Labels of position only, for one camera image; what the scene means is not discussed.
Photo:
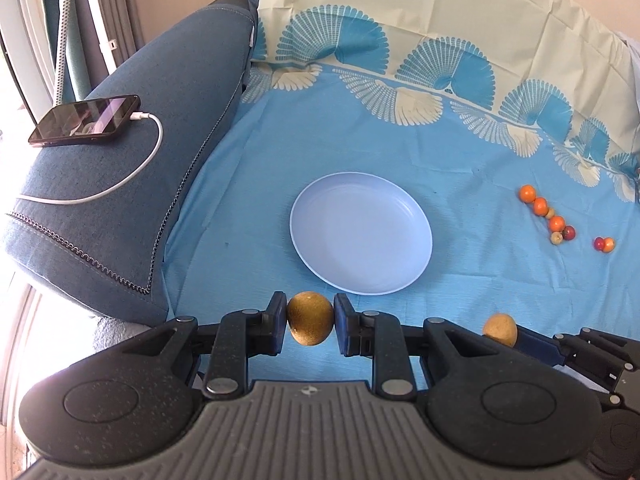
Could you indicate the blue sofa armrest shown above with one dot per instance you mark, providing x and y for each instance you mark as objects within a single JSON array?
[{"x": 92, "y": 220}]

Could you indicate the red cherry tomato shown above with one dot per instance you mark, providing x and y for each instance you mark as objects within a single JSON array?
[
  {"x": 569, "y": 233},
  {"x": 598, "y": 244}
]

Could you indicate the black smartphone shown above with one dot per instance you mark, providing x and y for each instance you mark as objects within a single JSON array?
[{"x": 83, "y": 122}]

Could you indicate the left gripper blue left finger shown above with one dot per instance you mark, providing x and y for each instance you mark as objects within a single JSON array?
[{"x": 239, "y": 336}]

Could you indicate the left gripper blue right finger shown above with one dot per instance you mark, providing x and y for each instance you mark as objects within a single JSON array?
[{"x": 378, "y": 336}]

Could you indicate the light blue plate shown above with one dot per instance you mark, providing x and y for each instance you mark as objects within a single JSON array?
[{"x": 361, "y": 233}]

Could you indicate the blue patterned sofa cover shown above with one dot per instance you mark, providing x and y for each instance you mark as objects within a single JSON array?
[{"x": 460, "y": 103}]

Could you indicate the orange kumquat with stem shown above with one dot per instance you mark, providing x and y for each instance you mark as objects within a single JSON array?
[{"x": 556, "y": 224}]

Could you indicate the pale blue printed sheet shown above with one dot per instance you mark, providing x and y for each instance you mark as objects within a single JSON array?
[{"x": 632, "y": 44}]

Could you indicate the grey curtain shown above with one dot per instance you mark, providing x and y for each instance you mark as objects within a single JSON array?
[{"x": 100, "y": 36}]

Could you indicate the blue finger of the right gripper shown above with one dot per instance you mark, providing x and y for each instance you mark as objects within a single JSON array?
[{"x": 540, "y": 347}]

